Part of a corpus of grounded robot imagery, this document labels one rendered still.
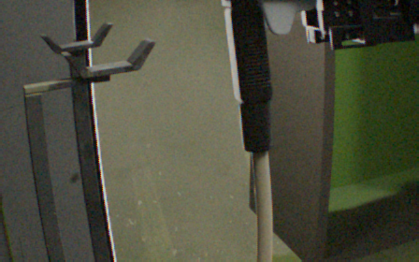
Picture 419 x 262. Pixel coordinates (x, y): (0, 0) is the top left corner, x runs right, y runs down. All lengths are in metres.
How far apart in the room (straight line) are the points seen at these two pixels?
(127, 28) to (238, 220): 0.69
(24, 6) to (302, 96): 0.83
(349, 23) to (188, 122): 2.14
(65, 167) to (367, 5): 0.61
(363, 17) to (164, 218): 2.06
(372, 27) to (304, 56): 1.05
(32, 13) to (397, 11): 0.58
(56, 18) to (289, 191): 0.94
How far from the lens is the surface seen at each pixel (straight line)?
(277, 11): 0.97
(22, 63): 1.42
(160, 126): 3.10
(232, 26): 0.97
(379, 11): 1.03
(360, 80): 2.45
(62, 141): 1.44
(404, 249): 3.18
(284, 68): 2.13
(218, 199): 3.05
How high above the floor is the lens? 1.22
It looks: 12 degrees down
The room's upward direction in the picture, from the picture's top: 5 degrees counter-clockwise
